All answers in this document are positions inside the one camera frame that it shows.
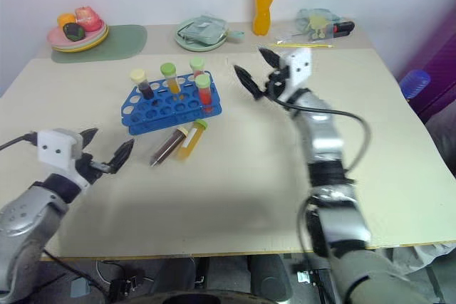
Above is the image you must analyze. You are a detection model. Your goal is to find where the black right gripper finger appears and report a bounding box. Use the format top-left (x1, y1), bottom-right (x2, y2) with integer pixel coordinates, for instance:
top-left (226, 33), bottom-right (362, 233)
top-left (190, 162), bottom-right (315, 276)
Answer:
top-left (258, 46), bottom-right (283, 70)
top-left (233, 64), bottom-right (267, 102)

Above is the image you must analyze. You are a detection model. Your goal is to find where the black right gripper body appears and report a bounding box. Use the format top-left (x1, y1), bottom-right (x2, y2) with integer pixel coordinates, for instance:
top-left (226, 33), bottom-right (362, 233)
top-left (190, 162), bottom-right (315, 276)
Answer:
top-left (264, 66), bottom-right (291, 101)

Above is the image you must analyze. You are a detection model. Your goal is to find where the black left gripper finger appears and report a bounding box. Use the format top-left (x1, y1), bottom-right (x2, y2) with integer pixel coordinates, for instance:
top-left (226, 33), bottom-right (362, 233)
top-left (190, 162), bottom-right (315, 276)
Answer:
top-left (78, 127), bottom-right (100, 154)
top-left (107, 139), bottom-right (136, 175)

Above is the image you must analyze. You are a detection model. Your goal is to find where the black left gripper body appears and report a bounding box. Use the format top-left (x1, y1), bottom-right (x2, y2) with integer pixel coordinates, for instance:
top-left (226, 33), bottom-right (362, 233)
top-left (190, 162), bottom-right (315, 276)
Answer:
top-left (74, 153), bottom-right (111, 187)

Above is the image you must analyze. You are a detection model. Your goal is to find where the blue test tube rack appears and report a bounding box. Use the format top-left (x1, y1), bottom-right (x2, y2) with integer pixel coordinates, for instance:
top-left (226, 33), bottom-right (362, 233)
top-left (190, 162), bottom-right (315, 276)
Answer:
top-left (120, 72), bottom-right (223, 137)

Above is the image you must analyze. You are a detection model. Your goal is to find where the yellow stick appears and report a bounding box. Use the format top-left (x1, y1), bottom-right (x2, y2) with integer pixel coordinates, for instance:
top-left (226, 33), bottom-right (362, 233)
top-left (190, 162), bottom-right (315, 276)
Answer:
top-left (273, 41), bottom-right (334, 49)

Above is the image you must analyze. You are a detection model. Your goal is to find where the dark red tube cream cap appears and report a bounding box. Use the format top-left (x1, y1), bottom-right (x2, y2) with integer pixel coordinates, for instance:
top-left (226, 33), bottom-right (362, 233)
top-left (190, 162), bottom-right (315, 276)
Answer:
top-left (149, 126), bottom-right (189, 168)

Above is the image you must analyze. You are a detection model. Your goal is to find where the red liquid tube green cap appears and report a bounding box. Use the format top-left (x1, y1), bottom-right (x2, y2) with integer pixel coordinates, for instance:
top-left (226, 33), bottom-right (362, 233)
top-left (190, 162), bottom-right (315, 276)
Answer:
top-left (194, 74), bottom-right (215, 113)

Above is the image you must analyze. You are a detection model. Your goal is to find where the orange soda bottle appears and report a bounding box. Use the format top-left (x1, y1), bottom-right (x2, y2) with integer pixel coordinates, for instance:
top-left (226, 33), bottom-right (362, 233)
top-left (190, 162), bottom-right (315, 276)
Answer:
top-left (252, 0), bottom-right (279, 38)

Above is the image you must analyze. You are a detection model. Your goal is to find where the pink liquid tube green cap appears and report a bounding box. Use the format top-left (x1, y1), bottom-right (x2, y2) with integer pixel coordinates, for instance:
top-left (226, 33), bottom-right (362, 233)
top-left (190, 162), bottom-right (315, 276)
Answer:
top-left (189, 57), bottom-right (206, 78)

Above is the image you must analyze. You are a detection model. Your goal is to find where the plastic bag with yellow toy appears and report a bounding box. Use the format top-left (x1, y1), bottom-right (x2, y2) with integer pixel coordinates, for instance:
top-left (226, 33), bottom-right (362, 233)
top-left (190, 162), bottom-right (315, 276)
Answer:
top-left (294, 7), bottom-right (345, 42)

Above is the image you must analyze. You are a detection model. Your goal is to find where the light green plate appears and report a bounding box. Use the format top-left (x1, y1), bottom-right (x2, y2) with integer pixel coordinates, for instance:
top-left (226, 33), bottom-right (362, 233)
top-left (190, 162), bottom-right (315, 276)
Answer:
top-left (173, 18), bottom-right (229, 53)

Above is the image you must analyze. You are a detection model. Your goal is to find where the clear plastic packet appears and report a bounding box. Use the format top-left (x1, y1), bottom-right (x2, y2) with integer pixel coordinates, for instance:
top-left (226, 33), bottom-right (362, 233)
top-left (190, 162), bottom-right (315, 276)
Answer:
top-left (179, 14), bottom-right (229, 46)

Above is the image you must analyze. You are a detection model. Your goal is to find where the yellow liquid tube green cap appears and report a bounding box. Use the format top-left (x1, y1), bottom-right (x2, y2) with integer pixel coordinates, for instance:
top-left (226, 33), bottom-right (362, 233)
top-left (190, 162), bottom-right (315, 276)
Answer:
top-left (176, 119), bottom-right (209, 162)

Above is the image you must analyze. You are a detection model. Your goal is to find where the dark liquid tube cream cap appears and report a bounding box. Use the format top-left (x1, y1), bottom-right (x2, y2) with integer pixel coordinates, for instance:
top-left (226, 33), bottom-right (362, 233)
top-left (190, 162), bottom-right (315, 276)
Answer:
top-left (129, 68), bottom-right (155, 101)

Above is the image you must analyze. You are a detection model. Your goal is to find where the orange liquid tube green cap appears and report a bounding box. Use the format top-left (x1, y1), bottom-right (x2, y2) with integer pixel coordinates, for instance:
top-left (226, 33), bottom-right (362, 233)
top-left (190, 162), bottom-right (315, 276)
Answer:
top-left (160, 62), bottom-right (183, 101)

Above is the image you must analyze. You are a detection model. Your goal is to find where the red and black tool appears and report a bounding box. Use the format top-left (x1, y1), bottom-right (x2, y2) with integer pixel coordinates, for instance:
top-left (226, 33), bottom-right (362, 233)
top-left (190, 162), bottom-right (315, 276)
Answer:
top-left (332, 20), bottom-right (356, 37)

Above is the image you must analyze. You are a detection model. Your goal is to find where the stack of pastel plates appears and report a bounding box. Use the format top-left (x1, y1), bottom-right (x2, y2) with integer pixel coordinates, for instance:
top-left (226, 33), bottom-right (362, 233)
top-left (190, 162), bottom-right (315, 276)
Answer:
top-left (46, 19), bottom-right (110, 53)

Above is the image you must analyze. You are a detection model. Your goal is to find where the green placemat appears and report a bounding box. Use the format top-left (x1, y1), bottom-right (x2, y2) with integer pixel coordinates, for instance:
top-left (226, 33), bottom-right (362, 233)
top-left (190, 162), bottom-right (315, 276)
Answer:
top-left (50, 23), bottom-right (149, 64)

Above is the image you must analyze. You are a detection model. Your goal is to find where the black and green avocado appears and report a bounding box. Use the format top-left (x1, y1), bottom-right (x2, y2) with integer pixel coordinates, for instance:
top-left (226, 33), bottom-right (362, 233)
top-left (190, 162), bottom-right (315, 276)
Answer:
top-left (62, 22), bottom-right (87, 42)

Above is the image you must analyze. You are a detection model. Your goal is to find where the red apple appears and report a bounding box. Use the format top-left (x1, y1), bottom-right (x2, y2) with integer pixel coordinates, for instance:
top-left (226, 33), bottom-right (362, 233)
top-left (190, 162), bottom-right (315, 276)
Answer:
top-left (73, 6), bottom-right (102, 33)

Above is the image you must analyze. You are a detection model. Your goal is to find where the blue-grey box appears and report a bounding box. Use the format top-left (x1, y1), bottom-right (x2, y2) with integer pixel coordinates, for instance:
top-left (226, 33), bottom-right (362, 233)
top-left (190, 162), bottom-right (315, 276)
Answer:
top-left (69, 278), bottom-right (95, 298)

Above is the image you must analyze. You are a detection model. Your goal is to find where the orange fruit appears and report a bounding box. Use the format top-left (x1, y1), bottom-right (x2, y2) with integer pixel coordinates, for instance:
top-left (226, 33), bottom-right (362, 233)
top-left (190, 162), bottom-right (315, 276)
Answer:
top-left (57, 13), bottom-right (77, 29)

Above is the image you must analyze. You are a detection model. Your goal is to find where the black power connector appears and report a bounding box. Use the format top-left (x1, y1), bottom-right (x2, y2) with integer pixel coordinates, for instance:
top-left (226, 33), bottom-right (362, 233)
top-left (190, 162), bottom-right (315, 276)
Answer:
top-left (108, 269), bottom-right (146, 302)

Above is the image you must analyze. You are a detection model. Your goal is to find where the blue bottle cap object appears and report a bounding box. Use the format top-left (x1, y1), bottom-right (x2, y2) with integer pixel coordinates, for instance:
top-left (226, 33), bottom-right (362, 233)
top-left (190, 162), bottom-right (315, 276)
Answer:
top-left (398, 69), bottom-right (432, 101)

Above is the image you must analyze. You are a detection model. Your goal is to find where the grey fabric seat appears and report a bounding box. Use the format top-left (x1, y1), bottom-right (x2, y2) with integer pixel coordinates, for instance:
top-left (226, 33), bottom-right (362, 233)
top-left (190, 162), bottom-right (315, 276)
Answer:
top-left (425, 100), bottom-right (456, 177)

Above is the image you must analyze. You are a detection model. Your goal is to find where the grey cylinder under table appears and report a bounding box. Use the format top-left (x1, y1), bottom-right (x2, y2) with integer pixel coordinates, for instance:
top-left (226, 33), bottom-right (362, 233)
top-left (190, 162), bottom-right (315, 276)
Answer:
top-left (248, 253), bottom-right (290, 298)

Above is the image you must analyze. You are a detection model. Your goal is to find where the crumpled clear plastic sheet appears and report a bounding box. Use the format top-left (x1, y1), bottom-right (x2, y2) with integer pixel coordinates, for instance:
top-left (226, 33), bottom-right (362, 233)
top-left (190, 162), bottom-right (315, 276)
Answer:
top-left (383, 241), bottom-right (456, 277)

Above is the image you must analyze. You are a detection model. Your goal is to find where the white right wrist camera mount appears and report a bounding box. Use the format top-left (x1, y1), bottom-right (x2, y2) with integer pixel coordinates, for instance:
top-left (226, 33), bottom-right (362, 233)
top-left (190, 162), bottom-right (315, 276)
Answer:
top-left (280, 47), bottom-right (314, 103)

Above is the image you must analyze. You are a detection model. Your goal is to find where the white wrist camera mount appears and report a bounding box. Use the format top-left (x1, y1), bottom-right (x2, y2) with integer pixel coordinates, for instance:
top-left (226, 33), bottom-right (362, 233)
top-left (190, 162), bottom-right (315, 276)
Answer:
top-left (36, 128), bottom-right (90, 189)
top-left (280, 47), bottom-right (314, 103)

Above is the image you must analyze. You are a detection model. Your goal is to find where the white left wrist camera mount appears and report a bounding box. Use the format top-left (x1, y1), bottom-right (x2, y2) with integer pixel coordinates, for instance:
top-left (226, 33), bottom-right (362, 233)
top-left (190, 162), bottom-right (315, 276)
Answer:
top-left (36, 128), bottom-right (90, 189)

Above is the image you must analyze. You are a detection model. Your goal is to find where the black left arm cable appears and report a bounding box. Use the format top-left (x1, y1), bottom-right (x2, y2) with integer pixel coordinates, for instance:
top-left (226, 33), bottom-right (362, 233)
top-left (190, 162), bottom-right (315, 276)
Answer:
top-left (0, 132), bottom-right (38, 152)

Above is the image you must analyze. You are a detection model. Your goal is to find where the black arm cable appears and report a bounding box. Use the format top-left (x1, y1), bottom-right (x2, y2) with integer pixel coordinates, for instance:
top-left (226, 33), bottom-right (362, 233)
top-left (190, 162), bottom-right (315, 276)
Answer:
top-left (273, 97), bottom-right (373, 180)
top-left (0, 132), bottom-right (38, 152)

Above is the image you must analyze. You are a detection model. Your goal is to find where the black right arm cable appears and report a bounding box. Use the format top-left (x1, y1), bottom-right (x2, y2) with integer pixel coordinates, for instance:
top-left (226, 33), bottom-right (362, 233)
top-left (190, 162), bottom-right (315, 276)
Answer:
top-left (273, 97), bottom-right (373, 180)

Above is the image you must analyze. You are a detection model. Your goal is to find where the black floor cable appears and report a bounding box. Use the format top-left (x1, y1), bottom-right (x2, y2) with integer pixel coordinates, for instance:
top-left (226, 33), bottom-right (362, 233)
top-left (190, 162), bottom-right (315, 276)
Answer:
top-left (41, 248), bottom-right (112, 298)

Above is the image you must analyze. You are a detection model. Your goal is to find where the black right elbow cable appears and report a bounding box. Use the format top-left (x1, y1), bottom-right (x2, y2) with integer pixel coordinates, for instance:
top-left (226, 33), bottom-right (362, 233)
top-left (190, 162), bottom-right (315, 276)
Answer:
top-left (296, 195), bottom-right (321, 259)

